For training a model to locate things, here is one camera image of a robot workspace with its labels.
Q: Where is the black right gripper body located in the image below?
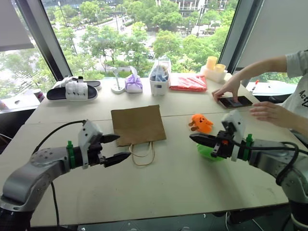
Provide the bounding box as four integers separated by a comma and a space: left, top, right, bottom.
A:
211, 130, 236, 160

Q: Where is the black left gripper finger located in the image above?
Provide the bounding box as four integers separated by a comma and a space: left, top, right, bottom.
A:
101, 134, 121, 144
103, 152, 132, 168

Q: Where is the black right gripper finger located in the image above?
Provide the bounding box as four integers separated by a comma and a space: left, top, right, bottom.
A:
210, 143, 221, 157
189, 133, 219, 147

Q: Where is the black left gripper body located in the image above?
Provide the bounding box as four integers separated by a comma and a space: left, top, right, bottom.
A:
88, 135, 107, 167

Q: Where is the black smartphone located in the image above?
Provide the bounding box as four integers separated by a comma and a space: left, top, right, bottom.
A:
217, 95, 254, 110

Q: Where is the brown paper bag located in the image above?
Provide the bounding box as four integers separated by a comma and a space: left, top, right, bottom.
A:
111, 104, 167, 167

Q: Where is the red packet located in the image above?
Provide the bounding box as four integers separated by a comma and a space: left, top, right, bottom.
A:
168, 73, 208, 93

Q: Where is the purple tissue pack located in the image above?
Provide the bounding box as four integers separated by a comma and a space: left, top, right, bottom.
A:
124, 73, 143, 94

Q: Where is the person's left hand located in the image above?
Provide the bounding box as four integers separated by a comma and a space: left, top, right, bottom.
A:
249, 101, 284, 126

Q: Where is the person's right hand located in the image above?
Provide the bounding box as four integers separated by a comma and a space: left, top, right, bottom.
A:
211, 76, 242, 103

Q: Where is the green bowl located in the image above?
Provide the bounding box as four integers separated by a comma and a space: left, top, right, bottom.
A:
196, 142, 224, 162

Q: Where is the orange plush toy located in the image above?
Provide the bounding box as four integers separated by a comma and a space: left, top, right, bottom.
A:
188, 113, 214, 134

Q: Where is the white stand with round base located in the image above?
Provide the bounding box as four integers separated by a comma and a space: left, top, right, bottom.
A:
111, 67, 126, 94

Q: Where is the white tray holder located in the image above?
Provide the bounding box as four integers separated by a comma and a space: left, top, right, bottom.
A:
200, 64, 228, 84

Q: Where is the white basket with blue items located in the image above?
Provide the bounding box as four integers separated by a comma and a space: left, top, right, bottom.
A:
148, 55, 172, 97

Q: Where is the white side desk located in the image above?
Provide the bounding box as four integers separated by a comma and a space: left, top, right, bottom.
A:
245, 81, 302, 96

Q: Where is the white cup dark label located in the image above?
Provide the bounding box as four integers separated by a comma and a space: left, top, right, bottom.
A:
32, 88, 46, 103

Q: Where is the person's grey t-shirt torso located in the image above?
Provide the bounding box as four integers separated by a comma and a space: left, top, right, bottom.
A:
280, 49, 308, 119

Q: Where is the grey roller blind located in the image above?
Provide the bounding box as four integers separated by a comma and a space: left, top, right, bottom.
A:
0, 0, 35, 52

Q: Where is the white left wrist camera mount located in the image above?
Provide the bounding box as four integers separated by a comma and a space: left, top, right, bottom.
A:
77, 119, 103, 169

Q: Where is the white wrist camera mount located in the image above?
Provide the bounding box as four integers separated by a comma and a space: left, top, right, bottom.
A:
77, 119, 103, 169
221, 109, 246, 162

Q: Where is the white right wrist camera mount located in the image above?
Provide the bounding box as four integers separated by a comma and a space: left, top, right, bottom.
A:
221, 109, 246, 162

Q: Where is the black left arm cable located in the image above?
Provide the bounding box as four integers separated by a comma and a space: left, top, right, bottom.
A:
32, 120, 87, 228

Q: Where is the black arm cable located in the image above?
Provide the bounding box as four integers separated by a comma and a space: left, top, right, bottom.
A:
230, 141, 308, 186
32, 120, 87, 228

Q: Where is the black slipper white strap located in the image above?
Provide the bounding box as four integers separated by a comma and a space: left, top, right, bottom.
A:
54, 76, 102, 91
46, 81, 99, 102

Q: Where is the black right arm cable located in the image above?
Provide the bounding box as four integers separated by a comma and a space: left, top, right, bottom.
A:
230, 141, 308, 186

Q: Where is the dark window frame pillar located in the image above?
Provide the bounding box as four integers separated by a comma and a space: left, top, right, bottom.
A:
218, 0, 259, 74
14, 0, 73, 81

